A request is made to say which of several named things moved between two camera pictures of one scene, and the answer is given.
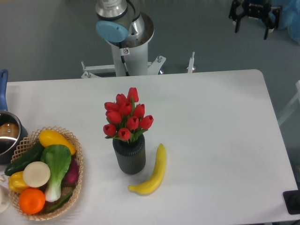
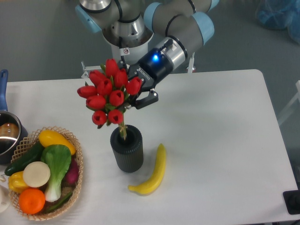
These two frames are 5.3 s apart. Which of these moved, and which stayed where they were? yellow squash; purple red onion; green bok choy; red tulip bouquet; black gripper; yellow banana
Moved: red tulip bouquet; black gripper
Stayed: yellow banana; yellow squash; green bok choy; purple red onion
